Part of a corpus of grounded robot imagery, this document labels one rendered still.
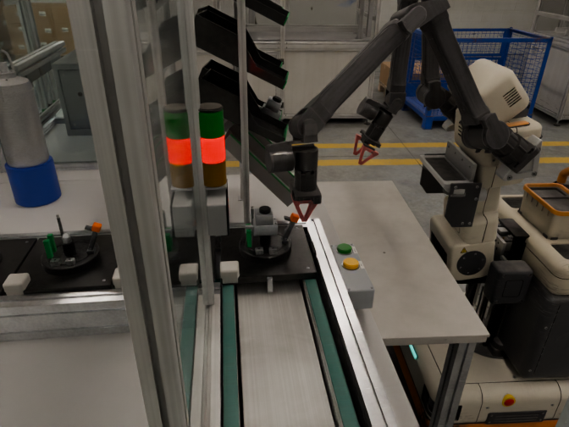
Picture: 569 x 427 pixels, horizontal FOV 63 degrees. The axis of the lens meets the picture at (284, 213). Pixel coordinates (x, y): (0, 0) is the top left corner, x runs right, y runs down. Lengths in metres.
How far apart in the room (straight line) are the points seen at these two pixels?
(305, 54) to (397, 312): 4.23
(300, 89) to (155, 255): 5.02
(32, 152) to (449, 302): 1.43
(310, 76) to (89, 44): 5.03
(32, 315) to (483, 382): 1.53
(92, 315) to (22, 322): 0.16
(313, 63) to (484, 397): 4.04
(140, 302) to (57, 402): 0.78
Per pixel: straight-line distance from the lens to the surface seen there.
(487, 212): 1.73
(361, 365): 0.97
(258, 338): 1.07
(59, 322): 1.23
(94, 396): 1.10
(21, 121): 1.80
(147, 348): 0.38
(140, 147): 0.29
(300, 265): 1.19
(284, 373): 1.00
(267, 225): 1.19
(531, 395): 2.05
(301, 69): 5.26
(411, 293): 1.33
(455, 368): 1.35
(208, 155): 0.90
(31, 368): 1.21
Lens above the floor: 1.66
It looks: 29 degrees down
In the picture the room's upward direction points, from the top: 1 degrees clockwise
